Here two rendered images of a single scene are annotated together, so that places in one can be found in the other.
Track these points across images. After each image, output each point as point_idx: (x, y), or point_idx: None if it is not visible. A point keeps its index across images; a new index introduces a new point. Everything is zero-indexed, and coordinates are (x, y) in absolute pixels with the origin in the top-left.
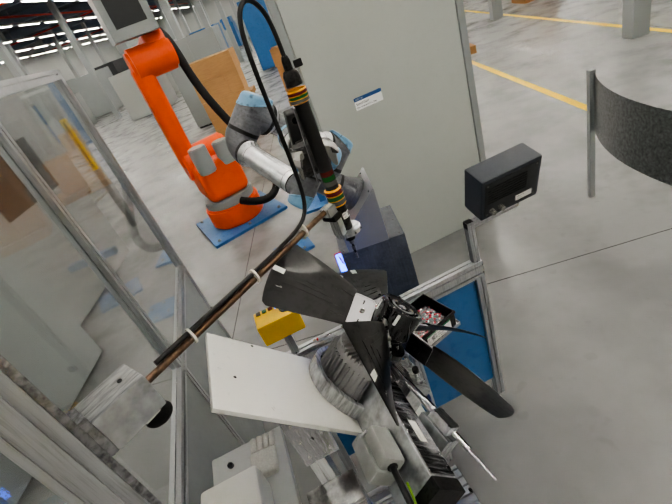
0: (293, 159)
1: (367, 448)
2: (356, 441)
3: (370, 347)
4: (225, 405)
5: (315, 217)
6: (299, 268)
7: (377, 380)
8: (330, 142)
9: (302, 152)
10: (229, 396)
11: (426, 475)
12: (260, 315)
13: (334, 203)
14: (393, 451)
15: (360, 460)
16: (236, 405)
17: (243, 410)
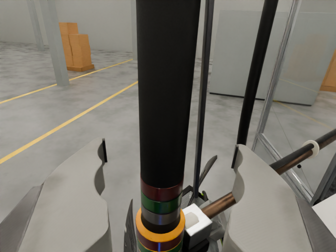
0: (277, 176)
1: (219, 216)
2: (225, 227)
3: (200, 178)
4: (329, 202)
5: (223, 200)
6: None
7: (203, 169)
8: (64, 171)
9: (227, 233)
10: (333, 214)
11: (192, 193)
12: None
13: None
14: (204, 206)
15: (225, 218)
16: (321, 209)
17: (313, 209)
